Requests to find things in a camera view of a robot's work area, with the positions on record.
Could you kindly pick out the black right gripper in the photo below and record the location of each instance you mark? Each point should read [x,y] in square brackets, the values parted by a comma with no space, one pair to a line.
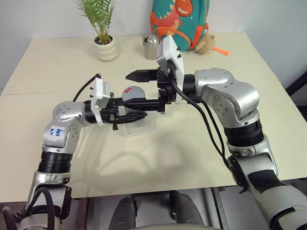
[168,88]

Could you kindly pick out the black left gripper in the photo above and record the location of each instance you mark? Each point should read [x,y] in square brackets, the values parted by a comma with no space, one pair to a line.
[109,115]

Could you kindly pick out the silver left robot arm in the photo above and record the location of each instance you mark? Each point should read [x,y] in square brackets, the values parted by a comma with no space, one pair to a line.
[63,112]

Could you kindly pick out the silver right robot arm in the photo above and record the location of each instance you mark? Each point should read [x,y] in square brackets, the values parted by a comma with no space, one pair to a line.
[230,95]

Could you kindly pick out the clear plastic box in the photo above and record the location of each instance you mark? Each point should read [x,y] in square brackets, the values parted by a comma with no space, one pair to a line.
[144,127]

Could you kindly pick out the silver metal cup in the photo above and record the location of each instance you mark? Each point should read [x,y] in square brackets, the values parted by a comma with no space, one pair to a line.
[151,48]

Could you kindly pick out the white ribbed plant pot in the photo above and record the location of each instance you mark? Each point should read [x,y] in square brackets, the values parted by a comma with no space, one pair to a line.
[106,51]

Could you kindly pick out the teal dinosaur backpack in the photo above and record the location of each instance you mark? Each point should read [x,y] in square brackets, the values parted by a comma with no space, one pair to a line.
[189,21]

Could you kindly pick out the green palm plant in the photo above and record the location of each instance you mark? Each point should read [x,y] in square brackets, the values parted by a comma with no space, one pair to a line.
[100,16]

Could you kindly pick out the dark rounded shape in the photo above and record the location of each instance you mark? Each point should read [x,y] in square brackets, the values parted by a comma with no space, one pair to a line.
[187,208]
[124,213]

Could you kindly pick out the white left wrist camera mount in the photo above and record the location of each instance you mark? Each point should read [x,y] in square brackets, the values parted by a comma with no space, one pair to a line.
[98,92]

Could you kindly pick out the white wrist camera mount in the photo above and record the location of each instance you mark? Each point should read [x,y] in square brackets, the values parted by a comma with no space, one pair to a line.
[173,54]
[98,92]

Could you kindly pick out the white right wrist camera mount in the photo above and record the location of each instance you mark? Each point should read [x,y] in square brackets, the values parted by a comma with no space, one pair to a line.
[173,54]

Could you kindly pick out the black furniture frame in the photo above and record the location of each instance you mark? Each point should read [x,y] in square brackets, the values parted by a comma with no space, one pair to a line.
[298,83]

